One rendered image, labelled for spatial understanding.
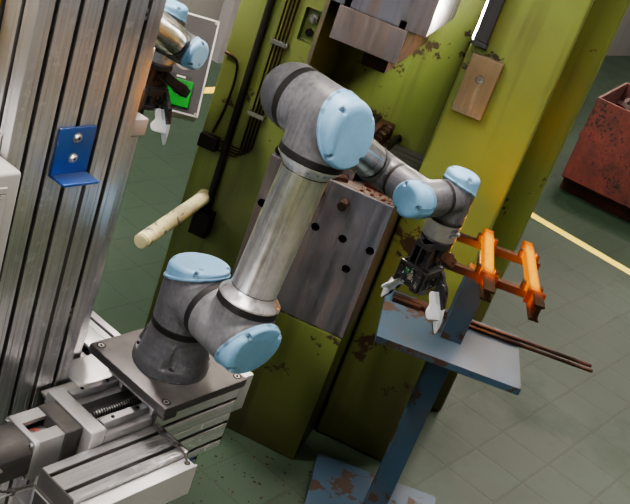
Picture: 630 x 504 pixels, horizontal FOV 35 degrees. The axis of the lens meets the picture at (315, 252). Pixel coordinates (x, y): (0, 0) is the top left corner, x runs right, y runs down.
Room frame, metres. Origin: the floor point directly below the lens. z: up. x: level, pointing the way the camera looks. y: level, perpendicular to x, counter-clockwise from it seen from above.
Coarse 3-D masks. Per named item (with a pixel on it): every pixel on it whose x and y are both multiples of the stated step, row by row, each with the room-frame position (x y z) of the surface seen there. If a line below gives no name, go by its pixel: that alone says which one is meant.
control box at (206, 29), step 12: (192, 24) 2.71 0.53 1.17; (204, 24) 2.72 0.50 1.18; (216, 24) 2.73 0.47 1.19; (204, 36) 2.71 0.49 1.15; (216, 36) 2.72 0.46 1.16; (180, 72) 2.64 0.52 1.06; (192, 72) 2.65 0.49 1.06; (204, 72) 2.67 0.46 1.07; (204, 84) 2.65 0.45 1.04; (192, 96) 2.63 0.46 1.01; (156, 108) 2.59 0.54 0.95; (180, 108) 2.60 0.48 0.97; (192, 108) 2.61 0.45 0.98; (192, 120) 2.65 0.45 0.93
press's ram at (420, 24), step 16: (336, 0) 2.72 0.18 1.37; (352, 0) 2.71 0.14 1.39; (368, 0) 2.70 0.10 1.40; (384, 0) 2.70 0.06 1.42; (400, 0) 2.69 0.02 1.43; (416, 0) 2.68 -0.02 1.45; (432, 0) 2.68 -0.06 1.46; (448, 0) 2.83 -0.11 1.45; (384, 16) 2.70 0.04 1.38; (400, 16) 2.69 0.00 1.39; (416, 16) 2.68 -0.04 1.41; (432, 16) 2.68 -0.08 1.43; (448, 16) 2.95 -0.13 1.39; (416, 32) 2.68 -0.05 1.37; (432, 32) 2.76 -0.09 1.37
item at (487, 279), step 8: (488, 232) 2.58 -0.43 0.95; (488, 240) 2.53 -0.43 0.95; (488, 248) 2.47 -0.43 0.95; (488, 256) 2.42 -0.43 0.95; (488, 264) 2.37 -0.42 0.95; (480, 272) 2.30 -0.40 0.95; (488, 272) 2.30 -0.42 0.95; (480, 280) 2.29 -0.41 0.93; (488, 280) 2.26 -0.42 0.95; (496, 280) 2.29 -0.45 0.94; (480, 288) 2.25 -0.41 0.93; (488, 288) 2.21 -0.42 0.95; (480, 296) 2.20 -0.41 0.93; (488, 296) 2.20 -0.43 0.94
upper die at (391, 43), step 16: (336, 16) 2.72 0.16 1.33; (352, 16) 2.71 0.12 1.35; (368, 16) 2.70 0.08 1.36; (336, 32) 2.71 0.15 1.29; (352, 32) 2.71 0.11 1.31; (368, 32) 2.70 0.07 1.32; (384, 32) 2.69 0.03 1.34; (400, 32) 2.69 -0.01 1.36; (368, 48) 2.70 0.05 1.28; (384, 48) 2.69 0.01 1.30; (400, 48) 2.68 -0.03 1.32; (416, 48) 2.93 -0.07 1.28
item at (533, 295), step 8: (528, 248) 2.57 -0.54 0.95; (528, 256) 2.52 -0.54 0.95; (528, 264) 2.46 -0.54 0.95; (536, 264) 2.48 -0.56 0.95; (528, 272) 2.41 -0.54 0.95; (536, 272) 2.43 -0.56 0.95; (528, 280) 2.36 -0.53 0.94; (536, 280) 2.38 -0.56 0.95; (528, 288) 2.29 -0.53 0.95; (536, 288) 2.33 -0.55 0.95; (528, 296) 2.28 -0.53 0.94; (536, 296) 2.25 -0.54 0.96; (544, 296) 2.28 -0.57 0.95; (528, 304) 2.28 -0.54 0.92; (536, 304) 2.20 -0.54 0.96; (544, 304) 2.22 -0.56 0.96; (528, 312) 2.23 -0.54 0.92; (536, 312) 2.20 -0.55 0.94; (536, 320) 2.20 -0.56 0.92
